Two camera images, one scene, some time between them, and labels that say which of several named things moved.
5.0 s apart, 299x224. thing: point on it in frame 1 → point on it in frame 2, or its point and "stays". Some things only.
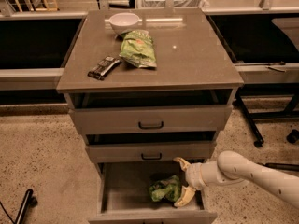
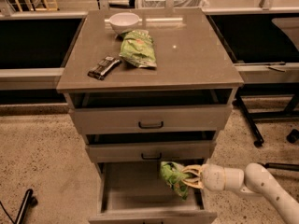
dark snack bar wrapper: (101, 71) stays
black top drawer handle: (152, 126) stays
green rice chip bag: (169, 189) → (176, 177)
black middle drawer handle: (151, 158) stays
